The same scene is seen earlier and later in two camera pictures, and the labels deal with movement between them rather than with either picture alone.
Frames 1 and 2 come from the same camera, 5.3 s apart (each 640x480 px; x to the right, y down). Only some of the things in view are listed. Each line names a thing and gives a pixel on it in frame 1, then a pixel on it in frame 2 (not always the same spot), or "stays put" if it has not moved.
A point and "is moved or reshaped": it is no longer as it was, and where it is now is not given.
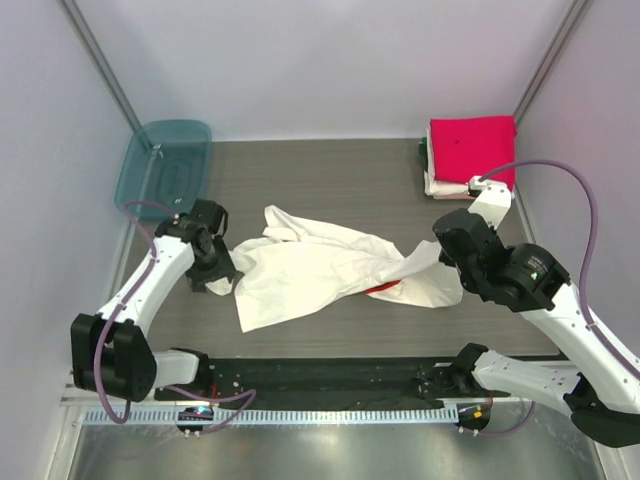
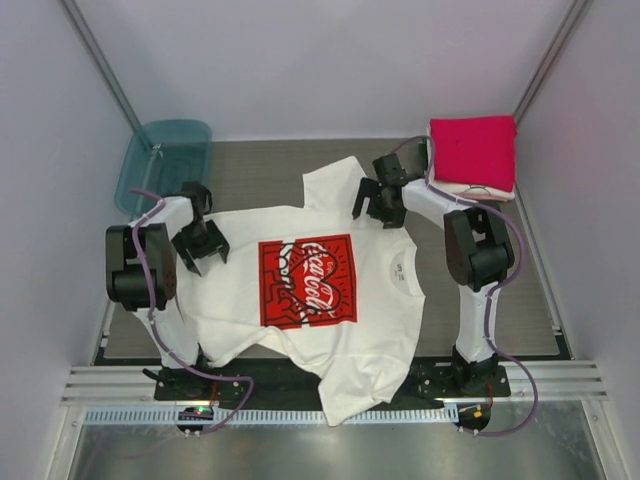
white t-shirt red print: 294,267 is moved or reshaped
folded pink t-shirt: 482,147 stays put
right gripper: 444,258 -> 370,189
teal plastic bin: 166,165 stays put
